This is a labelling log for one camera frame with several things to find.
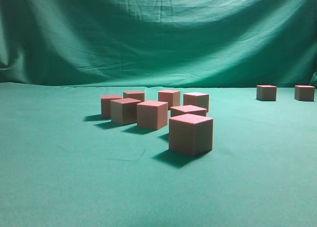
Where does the pink cube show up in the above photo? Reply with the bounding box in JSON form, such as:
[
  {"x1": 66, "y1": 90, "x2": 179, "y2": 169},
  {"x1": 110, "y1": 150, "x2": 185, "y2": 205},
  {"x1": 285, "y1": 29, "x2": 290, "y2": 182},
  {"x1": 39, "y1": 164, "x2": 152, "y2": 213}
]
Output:
[{"x1": 137, "y1": 100, "x2": 168, "y2": 130}]

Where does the pink cube carried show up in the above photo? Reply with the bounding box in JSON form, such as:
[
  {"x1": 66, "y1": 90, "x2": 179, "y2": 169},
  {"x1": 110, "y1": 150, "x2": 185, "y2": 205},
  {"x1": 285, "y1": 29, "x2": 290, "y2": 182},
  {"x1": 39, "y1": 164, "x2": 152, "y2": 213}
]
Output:
[{"x1": 158, "y1": 90, "x2": 181, "y2": 110}]

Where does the pink cube column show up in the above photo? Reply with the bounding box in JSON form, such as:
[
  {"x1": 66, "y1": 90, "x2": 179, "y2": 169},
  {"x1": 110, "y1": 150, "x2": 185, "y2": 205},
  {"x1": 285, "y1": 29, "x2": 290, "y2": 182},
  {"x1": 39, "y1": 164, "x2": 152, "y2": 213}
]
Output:
[
  {"x1": 256, "y1": 85, "x2": 277, "y2": 101},
  {"x1": 101, "y1": 95, "x2": 122, "y2": 118},
  {"x1": 123, "y1": 91, "x2": 145, "y2": 102},
  {"x1": 183, "y1": 92, "x2": 210, "y2": 112},
  {"x1": 110, "y1": 98, "x2": 141, "y2": 125},
  {"x1": 294, "y1": 85, "x2": 315, "y2": 101},
  {"x1": 168, "y1": 114, "x2": 214, "y2": 157},
  {"x1": 170, "y1": 105, "x2": 207, "y2": 117}
]

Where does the green cloth backdrop and cover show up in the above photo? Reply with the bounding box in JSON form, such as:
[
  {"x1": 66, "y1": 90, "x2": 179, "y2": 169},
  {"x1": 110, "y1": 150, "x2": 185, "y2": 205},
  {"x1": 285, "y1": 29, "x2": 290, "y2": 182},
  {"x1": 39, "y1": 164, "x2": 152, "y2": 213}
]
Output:
[{"x1": 0, "y1": 0, "x2": 317, "y2": 227}]

